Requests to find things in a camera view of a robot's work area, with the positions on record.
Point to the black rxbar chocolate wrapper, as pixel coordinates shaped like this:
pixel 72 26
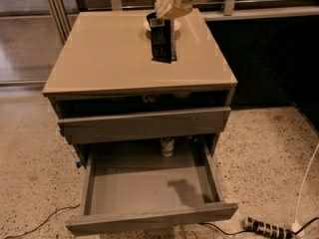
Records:
pixel 161 38

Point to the grey drawer cabinet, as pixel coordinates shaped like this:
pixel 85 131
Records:
pixel 106 68

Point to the white can in drawer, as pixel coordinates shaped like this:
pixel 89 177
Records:
pixel 167 146

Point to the open grey middle drawer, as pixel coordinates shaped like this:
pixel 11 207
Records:
pixel 129 186

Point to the white bowl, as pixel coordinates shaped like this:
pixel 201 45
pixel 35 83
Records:
pixel 178 24

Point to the blue tape piece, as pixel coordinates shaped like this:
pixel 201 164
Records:
pixel 79 164

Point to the black power strip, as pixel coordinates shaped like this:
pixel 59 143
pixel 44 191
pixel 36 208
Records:
pixel 265 229

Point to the metal railing frame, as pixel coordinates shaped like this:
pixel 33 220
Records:
pixel 229 10

